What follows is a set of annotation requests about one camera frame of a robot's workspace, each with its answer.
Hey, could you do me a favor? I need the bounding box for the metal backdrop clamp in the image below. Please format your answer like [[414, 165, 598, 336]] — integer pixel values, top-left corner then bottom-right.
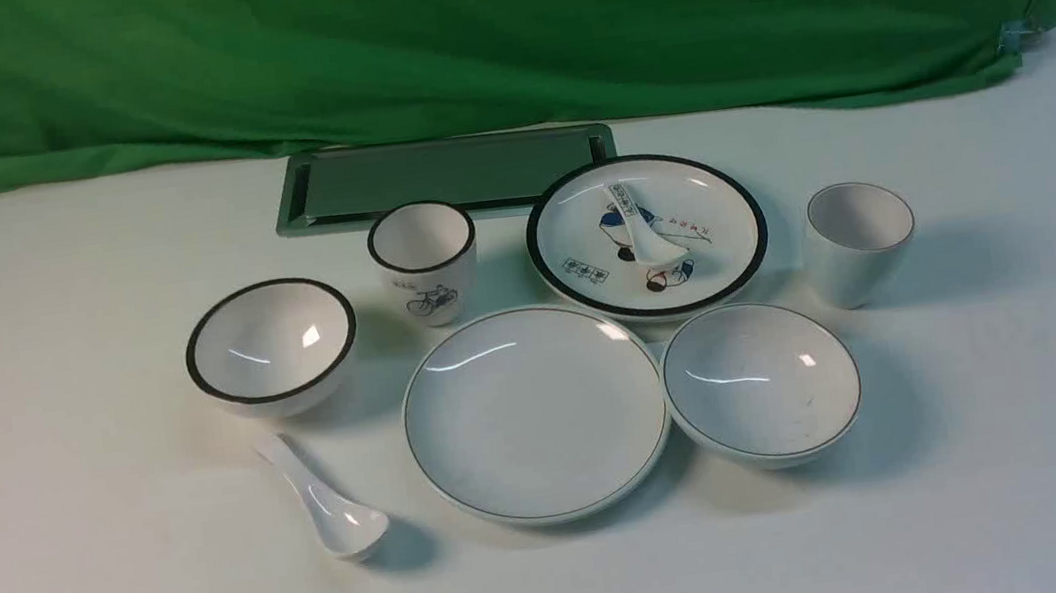
[[996, 19, 1041, 56]]

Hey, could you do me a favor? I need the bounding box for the white cup with bicycle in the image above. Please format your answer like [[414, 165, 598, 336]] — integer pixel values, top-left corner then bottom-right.
[[366, 200, 477, 328]]

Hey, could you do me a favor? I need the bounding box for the green backdrop cloth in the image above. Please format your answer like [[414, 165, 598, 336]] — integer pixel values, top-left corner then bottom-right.
[[0, 0, 1056, 193]]

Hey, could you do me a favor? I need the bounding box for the grey metal table hatch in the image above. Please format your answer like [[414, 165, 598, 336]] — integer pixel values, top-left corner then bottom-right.
[[275, 123, 619, 238]]

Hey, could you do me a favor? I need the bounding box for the black-rimmed illustrated plate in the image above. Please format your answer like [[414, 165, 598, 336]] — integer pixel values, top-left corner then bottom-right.
[[525, 154, 768, 323]]

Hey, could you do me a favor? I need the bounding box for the plain white cup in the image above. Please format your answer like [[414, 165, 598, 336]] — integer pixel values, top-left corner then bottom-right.
[[802, 181, 916, 311]]

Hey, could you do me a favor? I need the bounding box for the plain white plate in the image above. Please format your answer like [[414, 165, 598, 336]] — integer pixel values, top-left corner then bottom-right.
[[400, 305, 673, 529]]

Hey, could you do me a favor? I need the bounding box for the white printed ceramic spoon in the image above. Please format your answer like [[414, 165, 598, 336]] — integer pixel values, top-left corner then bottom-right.
[[605, 181, 689, 269]]

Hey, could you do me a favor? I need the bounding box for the thin-rimmed white bowl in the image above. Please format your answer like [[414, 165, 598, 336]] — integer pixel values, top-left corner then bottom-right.
[[660, 303, 863, 471]]

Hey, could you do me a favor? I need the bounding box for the plain white ceramic spoon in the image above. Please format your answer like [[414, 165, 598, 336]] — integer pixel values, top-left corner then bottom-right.
[[252, 433, 391, 563]]

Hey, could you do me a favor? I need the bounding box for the black-rimmed white bowl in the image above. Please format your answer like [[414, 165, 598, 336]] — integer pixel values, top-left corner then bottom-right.
[[184, 278, 359, 420]]

